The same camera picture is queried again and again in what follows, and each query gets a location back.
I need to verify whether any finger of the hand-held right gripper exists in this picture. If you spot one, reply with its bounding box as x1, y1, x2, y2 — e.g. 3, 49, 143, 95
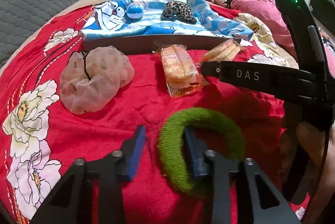
201, 61, 222, 78

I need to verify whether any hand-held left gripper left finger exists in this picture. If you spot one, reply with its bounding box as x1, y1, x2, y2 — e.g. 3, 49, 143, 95
30, 125, 147, 224

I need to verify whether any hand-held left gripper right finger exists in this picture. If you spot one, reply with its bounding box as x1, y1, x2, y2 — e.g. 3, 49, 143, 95
183, 128, 301, 224

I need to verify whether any orange cracker packet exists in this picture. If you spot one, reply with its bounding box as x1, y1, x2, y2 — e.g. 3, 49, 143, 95
153, 44, 210, 98
203, 39, 245, 62

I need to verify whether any green fuzzy scrunchie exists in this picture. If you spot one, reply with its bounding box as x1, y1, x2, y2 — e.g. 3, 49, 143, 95
157, 107, 245, 198

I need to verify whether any leopard print scrunchie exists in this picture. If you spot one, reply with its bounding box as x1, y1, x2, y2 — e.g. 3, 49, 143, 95
162, 1, 197, 24

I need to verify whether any brown shallow box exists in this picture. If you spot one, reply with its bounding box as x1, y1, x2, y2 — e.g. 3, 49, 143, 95
82, 33, 238, 55

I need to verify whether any beige mesh scrunchie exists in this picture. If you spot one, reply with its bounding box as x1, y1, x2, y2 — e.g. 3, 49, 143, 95
60, 45, 135, 114

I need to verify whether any blue white toy egg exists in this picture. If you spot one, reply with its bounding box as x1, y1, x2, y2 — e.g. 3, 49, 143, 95
126, 2, 145, 19

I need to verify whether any person's right hand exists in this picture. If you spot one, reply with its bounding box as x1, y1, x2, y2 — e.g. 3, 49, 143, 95
297, 122, 335, 188

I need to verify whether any red floral blanket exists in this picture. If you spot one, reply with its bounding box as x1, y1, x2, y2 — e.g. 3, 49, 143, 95
0, 0, 312, 224

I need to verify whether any blue striped cartoon cloth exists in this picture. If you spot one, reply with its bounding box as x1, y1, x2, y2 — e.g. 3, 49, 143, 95
80, 0, 254, 42

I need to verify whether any pink duvet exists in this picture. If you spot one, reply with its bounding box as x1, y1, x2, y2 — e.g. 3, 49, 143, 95
221, 0, 335, 73

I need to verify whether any black television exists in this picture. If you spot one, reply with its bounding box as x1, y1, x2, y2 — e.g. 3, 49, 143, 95
310, 0, 335, 31

